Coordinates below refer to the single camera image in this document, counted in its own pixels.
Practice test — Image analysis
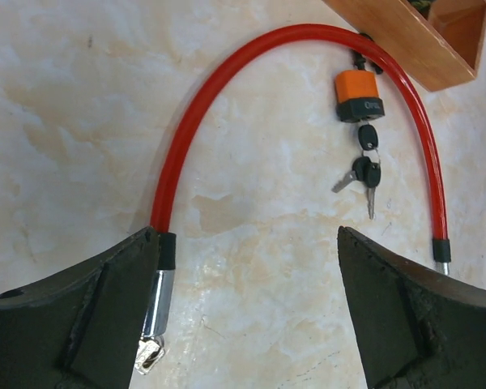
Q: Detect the red cable lock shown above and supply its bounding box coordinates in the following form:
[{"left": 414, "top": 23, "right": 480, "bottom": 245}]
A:
[{"left": 166, "top": 41, "right": 433, "bottom": 342}]

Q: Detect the black head key bunch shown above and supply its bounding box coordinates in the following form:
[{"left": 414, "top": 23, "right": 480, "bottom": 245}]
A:
[{"left": 332, "top": 121, "right": 382, "bottom": 220}]

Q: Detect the silver key bunch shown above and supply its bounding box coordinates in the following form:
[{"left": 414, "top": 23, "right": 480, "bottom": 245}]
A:
[{"left": 134, "top": 336, "right": 165, "bottom": 375}]

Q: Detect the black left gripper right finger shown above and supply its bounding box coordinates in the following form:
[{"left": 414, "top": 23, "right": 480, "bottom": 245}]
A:
[{"left": 337, "top": 227, "right": 486, "bottom": 388}]

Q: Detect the orange black padlock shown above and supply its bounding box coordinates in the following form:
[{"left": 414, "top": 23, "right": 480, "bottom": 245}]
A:
[{"left": 335, "top": 50, "right": 385, "bottom": 123}]

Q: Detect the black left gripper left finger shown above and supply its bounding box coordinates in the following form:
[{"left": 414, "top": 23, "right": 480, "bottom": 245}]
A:
[{"left": 0, "top": 227, "right": 159, "bottom": 388}]

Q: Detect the wooden compartment tray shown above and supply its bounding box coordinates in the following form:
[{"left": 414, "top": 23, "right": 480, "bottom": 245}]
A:
[{"left": 326, "top": 0, "right": 486, "bottom": 92}]

